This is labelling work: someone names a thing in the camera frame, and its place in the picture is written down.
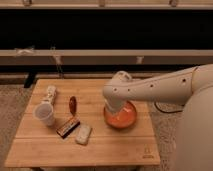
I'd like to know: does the white tape piece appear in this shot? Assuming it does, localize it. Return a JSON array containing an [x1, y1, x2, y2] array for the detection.
[[15, 47, 35, 56]]

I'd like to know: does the black cable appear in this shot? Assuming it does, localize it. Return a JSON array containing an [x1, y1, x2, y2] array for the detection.
[[153, 101, 185, 114]]

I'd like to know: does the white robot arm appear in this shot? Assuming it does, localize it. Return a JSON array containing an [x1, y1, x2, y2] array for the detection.
[[103, 64, 213, 171]]

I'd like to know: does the brown oval object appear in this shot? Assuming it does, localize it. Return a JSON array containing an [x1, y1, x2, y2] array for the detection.
[[69, 96, 77, 115]]

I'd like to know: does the long metal shelf rail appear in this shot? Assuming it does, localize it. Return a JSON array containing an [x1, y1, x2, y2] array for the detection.
[[0, 50, 213, 66]]

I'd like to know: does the orange ceramic bowl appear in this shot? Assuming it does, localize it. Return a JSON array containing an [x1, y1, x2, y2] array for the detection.
[[103, 101, 137, 129]]

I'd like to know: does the clear plastic cup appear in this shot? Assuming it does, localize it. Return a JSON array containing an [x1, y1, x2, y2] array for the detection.
[[33, 102, 55, 126]]

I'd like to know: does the white snack packet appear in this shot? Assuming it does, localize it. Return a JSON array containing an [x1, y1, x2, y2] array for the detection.
[[75, 124, 92, 145]]

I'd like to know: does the dark chocolate bar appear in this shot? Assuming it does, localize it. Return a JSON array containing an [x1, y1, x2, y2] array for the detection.
[[56, 117, 80, 139]]

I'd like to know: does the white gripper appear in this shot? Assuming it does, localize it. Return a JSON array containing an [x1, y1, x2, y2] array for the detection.
[[105, 99, 125, 115]]

